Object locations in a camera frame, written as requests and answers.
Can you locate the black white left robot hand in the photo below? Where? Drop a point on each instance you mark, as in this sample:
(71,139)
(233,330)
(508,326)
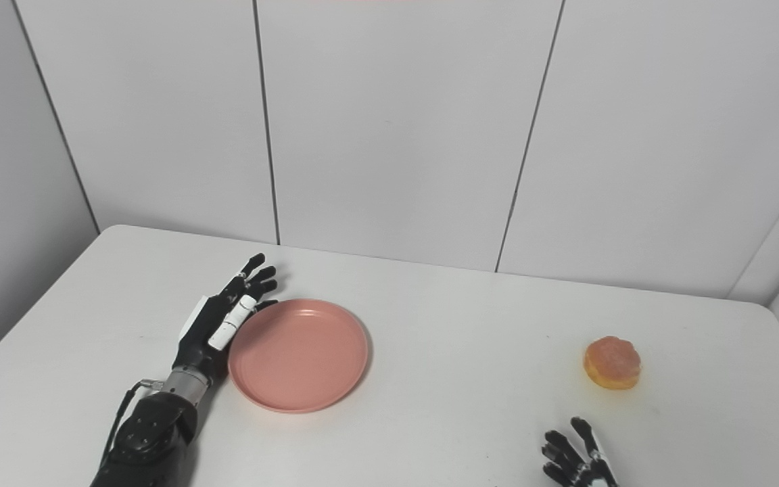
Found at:
(217,325)

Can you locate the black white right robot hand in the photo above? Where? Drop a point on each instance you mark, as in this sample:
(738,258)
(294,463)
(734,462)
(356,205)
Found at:
(582,460)

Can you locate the pink round plate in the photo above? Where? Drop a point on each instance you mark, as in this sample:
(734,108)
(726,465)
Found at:
(298,356)

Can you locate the orange cream puff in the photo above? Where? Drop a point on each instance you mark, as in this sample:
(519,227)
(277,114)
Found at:
(612,362)

